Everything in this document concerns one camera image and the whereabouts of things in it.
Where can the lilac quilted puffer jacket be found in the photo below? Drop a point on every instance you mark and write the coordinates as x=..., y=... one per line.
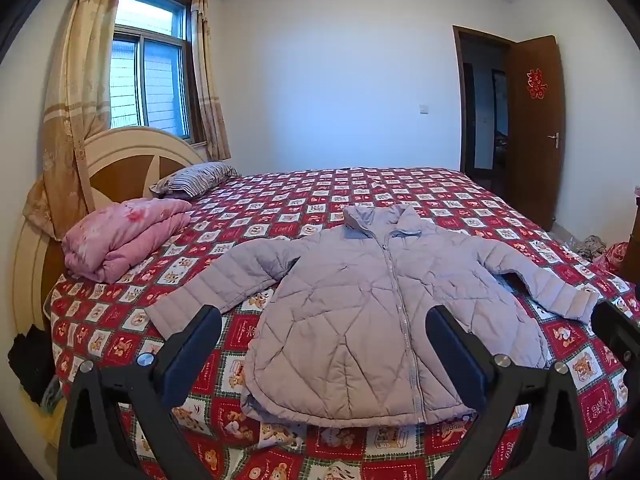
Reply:
x=340, y=310

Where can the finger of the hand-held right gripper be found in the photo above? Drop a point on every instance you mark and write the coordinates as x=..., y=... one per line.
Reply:
x=617, y=332

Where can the red paper door decoration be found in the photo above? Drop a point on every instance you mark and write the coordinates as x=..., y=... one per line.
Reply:
x=535, y=82

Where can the red checkered printed bedspread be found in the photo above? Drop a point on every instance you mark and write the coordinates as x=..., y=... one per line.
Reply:
x=300, y=210

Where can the cream wooden bed headboard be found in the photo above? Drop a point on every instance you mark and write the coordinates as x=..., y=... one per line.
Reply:
x=115, y=175

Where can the brown wooden door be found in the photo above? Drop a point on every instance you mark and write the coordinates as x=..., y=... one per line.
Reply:
x=532, y=160

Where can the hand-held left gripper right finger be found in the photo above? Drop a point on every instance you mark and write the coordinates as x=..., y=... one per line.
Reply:
x=452, y=355

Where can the grey patterned cloth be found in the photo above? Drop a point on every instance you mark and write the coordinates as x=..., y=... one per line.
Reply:
x=590, y=247

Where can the black cloth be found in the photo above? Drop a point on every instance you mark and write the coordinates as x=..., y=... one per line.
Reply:
x=30, y=360

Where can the dark wooden door frame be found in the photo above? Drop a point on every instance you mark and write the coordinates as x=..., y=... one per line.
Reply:
x=456, y=110

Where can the sliding glass window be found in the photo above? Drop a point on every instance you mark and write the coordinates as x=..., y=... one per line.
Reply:
x=150, y=85

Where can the folded pink quilt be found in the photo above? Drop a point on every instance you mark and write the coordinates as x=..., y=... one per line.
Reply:
x=125, y=235

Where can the wide beige floral curtain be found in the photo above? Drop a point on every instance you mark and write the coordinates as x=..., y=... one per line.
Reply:
x=75, y=110

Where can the striped pillow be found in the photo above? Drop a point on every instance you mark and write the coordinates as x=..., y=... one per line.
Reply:
x=195, y=180

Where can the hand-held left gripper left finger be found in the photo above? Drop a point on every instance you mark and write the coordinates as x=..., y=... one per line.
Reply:
x=192, y=355

